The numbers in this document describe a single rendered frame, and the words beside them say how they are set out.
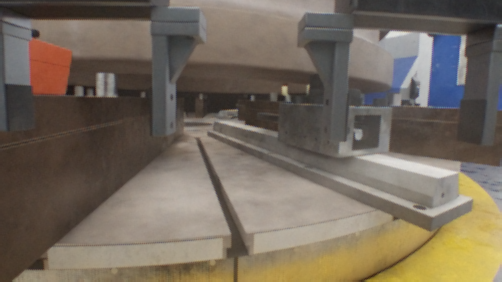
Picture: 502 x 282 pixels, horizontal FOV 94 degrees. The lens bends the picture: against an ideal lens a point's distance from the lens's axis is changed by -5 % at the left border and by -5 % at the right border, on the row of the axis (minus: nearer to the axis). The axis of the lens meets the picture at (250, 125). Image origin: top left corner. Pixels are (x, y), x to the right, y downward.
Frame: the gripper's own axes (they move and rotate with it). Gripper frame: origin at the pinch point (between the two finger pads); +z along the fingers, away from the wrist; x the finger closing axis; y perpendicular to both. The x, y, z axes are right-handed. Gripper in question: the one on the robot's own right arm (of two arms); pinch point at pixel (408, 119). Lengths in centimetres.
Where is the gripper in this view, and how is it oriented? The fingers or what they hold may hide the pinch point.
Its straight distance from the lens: 25.6
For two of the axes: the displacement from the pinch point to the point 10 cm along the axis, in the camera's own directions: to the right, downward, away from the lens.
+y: 0.2, 1.0, -9.9
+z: -0.3, 9.9, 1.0
